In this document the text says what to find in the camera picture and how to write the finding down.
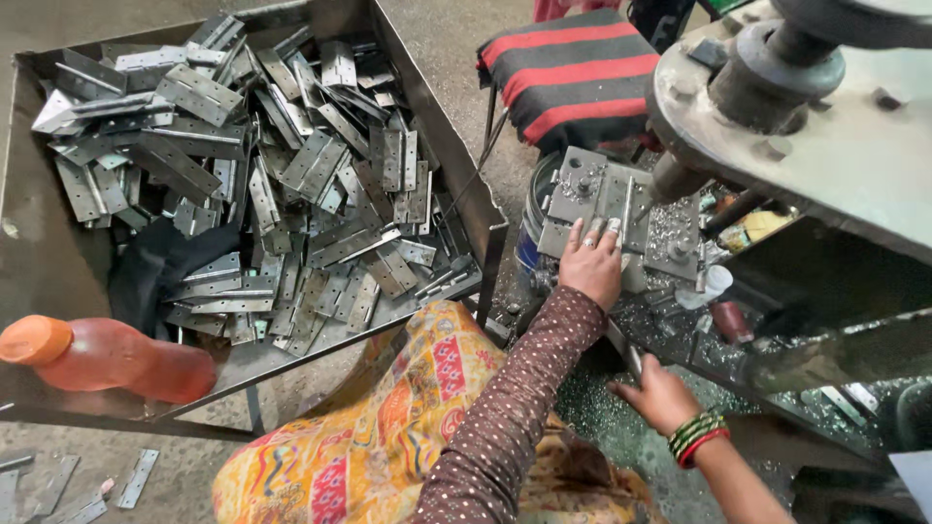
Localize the person's right hand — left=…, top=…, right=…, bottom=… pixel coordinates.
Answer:
left=608, top=354, right=704, bottom=438

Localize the person's left hand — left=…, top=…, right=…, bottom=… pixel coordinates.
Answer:
left=558, top=217, right=624, bottom=312

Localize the single steel hinge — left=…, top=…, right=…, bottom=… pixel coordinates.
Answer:
left=601, top=175, right=636, bottom=272

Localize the stack of green red bangles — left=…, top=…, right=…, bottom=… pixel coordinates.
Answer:
left=667, top=410, right=732, bottom=471

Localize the heap of metal shavings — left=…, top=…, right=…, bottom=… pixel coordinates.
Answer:
left=553, top=348, right=736, bottom=524

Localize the blue metal tin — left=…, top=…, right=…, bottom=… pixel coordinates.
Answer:
left=515, top=151, right=566, bottom=283

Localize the grey metal jig plate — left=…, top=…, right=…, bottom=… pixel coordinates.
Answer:
left=537, top=146, right=704, bottom=282

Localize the white plastic cup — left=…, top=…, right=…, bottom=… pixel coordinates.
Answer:
left=675, top=265, right=733, bottom=311

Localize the dark metal machine table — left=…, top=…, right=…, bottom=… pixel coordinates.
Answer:
left=604, top=211, right=932, bottom=524

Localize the yellow rag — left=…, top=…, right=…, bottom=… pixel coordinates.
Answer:
left=737, top=210, right=792, bottom=246

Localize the red black striped cushioned stool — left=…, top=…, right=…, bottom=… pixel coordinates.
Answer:
left=476, top=9, right=663, bottom=170

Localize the pink cloth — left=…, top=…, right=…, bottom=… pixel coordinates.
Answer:
left=532, top=0, right=629, bottom=23

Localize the grey drill press machine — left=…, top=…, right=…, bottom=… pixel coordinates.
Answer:
left=644, top=0, right=932, bottom=267

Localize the yellow patterned garment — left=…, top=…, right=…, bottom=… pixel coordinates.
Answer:
left=211, top=300, right=660, bottom=524

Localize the pile of steel hinges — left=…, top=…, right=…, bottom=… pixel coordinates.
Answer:
left=31, top=16, right=483, bottom=358

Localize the black cloth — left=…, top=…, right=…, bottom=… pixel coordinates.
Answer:
left=108, top=218, right=242, bottom=340

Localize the orange plastic bottle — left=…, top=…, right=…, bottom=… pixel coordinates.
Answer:
left=0, top=314, right=218, bottom=406

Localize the large metal tray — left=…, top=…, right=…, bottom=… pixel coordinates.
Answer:
left=0, top=0, right=511, bottom=442

